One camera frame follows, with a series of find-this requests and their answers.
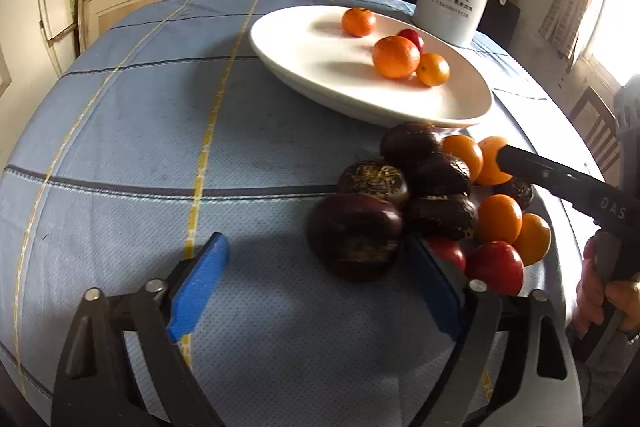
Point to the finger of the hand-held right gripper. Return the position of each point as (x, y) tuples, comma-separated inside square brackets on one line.
[(540, 172)]

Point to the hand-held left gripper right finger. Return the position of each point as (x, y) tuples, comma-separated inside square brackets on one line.
[(435, 287)]

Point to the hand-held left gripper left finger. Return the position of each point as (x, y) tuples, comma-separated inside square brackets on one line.
[(200, 287)]

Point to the dark purple passion fruit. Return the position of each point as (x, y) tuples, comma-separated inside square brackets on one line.
[(407, 142), (520, 194), (370, 182), (440, 217), (352, 237), (440, 177)]

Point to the small red plum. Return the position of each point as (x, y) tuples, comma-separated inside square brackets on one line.
[(450, 253), (413, 37)]

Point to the small mandarin orange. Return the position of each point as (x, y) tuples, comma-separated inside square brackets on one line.
[(433, 70), (487, 167), (500, 217), (358, 22), (462, 154), (534, 239)]

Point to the red apple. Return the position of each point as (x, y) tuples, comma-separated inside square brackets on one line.
[(495, 267)]

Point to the large mandarin orange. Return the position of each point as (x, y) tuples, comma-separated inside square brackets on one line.
[(396, 57)]

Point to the white oval plate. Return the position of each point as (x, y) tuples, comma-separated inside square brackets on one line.
[(310, 52)]

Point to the person's right hand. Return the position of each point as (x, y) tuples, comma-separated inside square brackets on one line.
[(590, 287)]

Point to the wooden chair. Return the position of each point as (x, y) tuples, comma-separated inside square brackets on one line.
[(600, 99)]

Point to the blue checked tablecloth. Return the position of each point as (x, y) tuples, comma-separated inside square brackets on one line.
[(125, 157)]

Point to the bright window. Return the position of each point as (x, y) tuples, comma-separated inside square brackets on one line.
[(620, 17)]

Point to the light wooden framed panel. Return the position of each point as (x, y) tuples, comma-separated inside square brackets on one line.
[(130, 14)]

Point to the white door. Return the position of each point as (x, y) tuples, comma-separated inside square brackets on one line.
[(30, 22)]

